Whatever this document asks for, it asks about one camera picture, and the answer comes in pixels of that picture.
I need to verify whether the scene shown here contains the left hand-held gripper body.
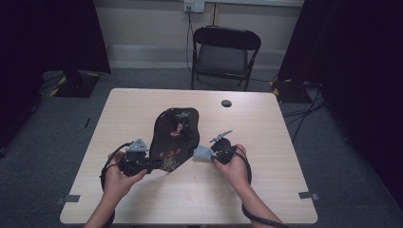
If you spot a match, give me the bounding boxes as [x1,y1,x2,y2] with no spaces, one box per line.
[118,138,152,178]

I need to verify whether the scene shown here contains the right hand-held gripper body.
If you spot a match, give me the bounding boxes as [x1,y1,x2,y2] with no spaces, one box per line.
[208,129,237,165]

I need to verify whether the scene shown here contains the grey wiping cloth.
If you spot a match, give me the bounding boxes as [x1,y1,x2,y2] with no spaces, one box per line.
[193,144,217,163]

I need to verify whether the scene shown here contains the person's right hand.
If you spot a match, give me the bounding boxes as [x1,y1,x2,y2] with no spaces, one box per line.
[213,144,251,191]

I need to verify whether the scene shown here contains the person's left hand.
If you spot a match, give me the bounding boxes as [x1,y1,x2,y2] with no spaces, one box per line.
[103,151,148,204]

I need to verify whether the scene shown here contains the grey tape strip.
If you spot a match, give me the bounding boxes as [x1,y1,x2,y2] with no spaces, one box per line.
[55,194,81,205]
[297,191,320,201]

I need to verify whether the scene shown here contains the black stand base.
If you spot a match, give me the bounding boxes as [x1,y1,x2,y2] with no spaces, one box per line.
[269,79,313,104]
[49,69,102,99]

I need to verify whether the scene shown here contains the black folding chair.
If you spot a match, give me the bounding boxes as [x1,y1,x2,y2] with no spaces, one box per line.
[190,25,262,92]

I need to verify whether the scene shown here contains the dark curtain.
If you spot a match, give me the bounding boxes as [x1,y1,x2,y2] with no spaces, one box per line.
[278,0,403,203]
[0,0,112,150]

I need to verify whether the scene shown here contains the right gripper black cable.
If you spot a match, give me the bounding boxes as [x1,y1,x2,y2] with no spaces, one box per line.
[233,146,290,228]

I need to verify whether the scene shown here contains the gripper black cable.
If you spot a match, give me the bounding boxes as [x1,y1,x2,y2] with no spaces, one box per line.
[100,142,134,228]
[233,146,290,228]

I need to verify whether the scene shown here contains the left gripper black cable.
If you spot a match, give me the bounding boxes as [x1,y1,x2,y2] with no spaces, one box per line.
[100,142,134,228]

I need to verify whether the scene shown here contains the black floor cables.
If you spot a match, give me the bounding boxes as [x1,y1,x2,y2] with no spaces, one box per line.
[281,82,327,144]

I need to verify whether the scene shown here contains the black socket cable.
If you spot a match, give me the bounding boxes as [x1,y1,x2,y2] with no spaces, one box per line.
[184,10,195,74]

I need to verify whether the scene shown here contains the white wall socket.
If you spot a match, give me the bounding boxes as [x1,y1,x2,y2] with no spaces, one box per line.
[183,0,205,13]

